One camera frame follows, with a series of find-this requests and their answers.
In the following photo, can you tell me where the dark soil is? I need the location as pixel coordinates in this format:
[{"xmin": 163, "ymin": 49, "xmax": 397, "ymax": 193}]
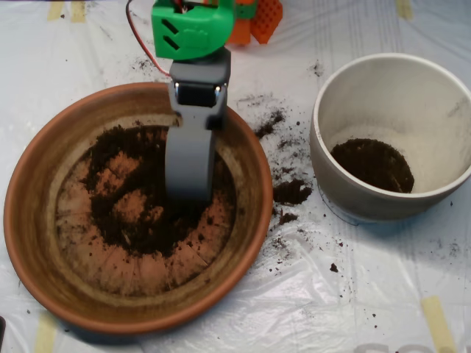
[
  {"xmin": 330, "ymin": 138, "xmax": 416, "ymax": 194},
  {"xmin": 79, "ymin": 124, "xmax": 236, "ymax": 258}
]

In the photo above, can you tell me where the beige masking tape strip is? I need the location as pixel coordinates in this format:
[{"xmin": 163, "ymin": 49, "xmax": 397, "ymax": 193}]
[
  {"xmin": 396, "ymin": 0, "xmax": 414, "ymax": 21},
  {"xmin": 421, "ymin": 296, "xmax": 458, "ymax": 353},
  {"xmin": 35, "ymin": 312, "xmax": 58, "ymax": 353},
  {"xmin": 71, "ymin": 1, "xmax": 87, "ymax": 24},
  {"xmin": 46, "ymin": 1, "xmax": 64, "ymax": 21}
]

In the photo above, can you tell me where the white ceramic pot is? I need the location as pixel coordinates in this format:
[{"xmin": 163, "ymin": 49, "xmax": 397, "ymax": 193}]
[{"xmin": 309, "ymin": 52, "xmax": 471, "ymax": 224}]

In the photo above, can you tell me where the large spilled soil pile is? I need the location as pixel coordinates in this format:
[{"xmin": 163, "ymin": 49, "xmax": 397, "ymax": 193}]
[{"xmin": 272, "ymin": 179, "xmax": 314, "ymax": 206}]

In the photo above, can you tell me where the clear plastic sheet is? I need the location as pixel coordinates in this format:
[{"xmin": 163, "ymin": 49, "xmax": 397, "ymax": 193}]
[{"xmin": 0, "ymin": 0, "xmax": 471, "ymax": 353}]

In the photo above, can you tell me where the long spilled soil streak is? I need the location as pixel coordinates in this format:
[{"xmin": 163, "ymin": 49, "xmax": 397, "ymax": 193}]
[{"xmin": 253, "ymin": 107, "xmax": 287, "ymax": 140}]

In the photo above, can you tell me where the terracotta saucer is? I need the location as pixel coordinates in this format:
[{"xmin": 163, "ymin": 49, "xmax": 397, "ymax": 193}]
[{"xmin": 3, "ymin": 82, "xmax": 275, "ymax": 335}]

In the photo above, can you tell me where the small spilled soil patch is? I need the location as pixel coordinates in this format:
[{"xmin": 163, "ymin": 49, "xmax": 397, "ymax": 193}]
[{"xmin": 272, "ymin": 208, "xmax": 300, "ymax": 224}]

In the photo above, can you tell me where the red white servo cable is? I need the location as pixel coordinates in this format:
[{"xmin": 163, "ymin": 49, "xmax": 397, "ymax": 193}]
[{"xmin": 125, "ymin": 0, "xmax": 174, "ymax": 79}]

